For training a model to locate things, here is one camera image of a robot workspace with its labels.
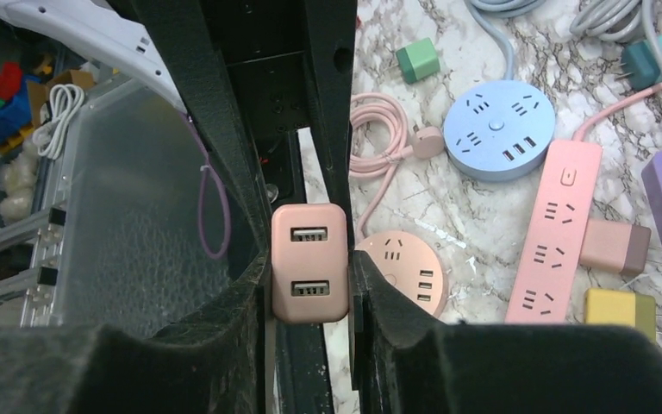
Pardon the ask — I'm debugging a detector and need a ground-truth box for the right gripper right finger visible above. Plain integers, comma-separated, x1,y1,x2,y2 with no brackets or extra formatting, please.
324,1,662,413

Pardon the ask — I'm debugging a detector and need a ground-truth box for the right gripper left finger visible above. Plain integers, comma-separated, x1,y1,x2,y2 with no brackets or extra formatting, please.
0,1,269,413

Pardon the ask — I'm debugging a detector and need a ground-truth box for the pink dual USB charger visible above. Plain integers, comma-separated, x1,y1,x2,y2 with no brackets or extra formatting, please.
271,204,349,324

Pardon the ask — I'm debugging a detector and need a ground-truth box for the yellow charger plug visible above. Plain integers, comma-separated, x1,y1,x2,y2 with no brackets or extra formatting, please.
584,288,657,342

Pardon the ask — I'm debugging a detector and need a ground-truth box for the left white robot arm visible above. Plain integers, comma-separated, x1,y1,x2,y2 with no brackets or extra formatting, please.
0,0,187,114

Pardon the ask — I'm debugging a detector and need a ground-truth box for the dusty pink charger plug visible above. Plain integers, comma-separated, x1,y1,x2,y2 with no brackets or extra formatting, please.
579,218,652,277

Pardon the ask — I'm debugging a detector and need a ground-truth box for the green charger plug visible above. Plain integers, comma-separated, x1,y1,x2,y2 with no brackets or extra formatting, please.
395,38,440,85

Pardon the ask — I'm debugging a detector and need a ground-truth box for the pink round power socket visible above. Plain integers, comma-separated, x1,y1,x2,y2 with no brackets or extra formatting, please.
356,230,449,317

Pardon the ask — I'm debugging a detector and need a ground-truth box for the pink long power strip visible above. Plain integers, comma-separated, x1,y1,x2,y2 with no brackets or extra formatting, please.
504,140,603,323

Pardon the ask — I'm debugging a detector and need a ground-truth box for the blue round power socket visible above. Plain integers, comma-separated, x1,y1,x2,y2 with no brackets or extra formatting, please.
442,80,556,182

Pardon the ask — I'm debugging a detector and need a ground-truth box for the pink coiled cable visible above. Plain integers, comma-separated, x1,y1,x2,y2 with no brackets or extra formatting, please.
349,92,447,242

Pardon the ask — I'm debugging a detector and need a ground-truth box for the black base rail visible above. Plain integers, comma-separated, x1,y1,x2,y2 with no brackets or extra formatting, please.
200,1,357,413

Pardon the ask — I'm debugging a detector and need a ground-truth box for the blue coiled cable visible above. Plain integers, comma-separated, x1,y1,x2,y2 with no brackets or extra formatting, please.
463,0,549,81

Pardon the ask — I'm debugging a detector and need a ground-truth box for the teal plug near cables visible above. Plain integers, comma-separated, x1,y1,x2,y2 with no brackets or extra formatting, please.
620,29,662,92

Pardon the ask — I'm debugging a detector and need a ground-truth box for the grey coiled cable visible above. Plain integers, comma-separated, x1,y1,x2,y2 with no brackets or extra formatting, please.
568,0,662,150

